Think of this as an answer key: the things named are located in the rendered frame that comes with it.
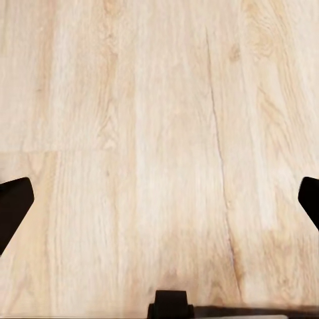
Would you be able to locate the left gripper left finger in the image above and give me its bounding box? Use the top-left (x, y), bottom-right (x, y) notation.
top-left (0, 177), bottom-right (35, 256)

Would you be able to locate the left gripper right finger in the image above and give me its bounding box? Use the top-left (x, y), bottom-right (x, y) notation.
top-left (298, 176), bottom-right (319, 230)

